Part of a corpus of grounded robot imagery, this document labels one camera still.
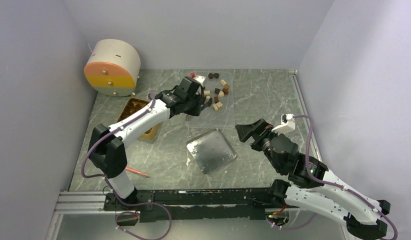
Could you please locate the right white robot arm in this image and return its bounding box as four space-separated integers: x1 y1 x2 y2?
235 114 391 240

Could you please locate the purple cable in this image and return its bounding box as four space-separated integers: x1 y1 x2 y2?
266 114 399 240
80 92 173 240

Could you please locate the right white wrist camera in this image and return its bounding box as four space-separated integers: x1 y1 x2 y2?
271 113 296 135

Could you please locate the round pastel drawer box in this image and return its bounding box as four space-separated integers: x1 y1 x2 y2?
83 39 141 97

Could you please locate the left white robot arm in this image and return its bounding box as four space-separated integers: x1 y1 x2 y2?
84 75 207 210

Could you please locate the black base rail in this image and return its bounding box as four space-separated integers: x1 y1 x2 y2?
103 187 286 223

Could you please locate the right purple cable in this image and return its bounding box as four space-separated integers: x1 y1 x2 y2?
266 114 399 240

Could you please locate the red pen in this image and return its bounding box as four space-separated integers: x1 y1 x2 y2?
125 167 150 178

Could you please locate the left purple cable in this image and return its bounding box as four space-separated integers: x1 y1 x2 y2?
80 92 173 240

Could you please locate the square silver metal lid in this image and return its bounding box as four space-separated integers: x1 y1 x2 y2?
186 129 237 175

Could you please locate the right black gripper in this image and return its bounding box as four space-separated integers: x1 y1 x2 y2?
234 118 283 173

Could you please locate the gold chocolate box tray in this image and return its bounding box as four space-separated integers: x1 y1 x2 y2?
117 97 161 143

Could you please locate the clear plastic tray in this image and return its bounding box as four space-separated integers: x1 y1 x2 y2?
185 70 235 129

